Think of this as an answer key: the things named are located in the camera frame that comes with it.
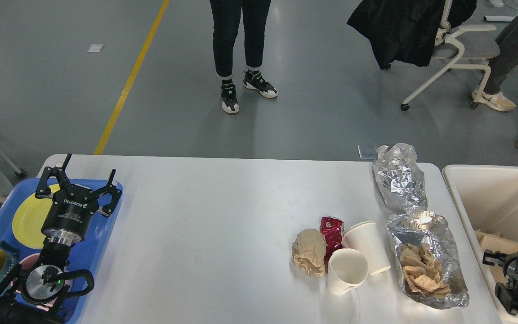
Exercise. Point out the brown paper bag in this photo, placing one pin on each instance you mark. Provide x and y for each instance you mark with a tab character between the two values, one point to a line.
495	243

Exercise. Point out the foil bag with paper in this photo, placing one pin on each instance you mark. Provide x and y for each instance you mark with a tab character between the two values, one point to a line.
427	260

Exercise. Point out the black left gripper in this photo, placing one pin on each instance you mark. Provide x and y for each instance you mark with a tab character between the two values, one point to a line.
70	216

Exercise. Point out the upright white paper cup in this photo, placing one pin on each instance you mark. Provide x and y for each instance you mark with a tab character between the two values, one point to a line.
347	269

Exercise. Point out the black jacket on chair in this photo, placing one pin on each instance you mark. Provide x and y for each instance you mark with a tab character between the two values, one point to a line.
399	30

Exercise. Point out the crumpled brown paper ball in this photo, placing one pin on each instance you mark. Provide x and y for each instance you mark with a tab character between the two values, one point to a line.
308	252

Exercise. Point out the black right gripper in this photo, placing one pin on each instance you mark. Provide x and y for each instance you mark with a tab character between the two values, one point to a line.
508	262

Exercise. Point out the yellow plastic plate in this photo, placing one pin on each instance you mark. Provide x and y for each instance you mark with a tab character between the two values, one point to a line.
28	214

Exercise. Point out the crumpled aluminium foil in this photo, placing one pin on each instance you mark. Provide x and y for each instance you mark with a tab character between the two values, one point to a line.
399	179

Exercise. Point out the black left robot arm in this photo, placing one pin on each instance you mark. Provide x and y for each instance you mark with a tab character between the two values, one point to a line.
16	307

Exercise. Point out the lying white paper cup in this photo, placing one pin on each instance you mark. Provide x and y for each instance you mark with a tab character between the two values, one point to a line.
365	237

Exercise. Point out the white plastic bin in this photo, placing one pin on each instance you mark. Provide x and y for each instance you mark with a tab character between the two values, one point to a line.
486	198

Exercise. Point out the crushed red can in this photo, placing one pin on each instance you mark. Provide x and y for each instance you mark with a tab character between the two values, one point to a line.
331	229

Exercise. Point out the white office chair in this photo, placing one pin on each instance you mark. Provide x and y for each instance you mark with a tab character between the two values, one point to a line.
461	47

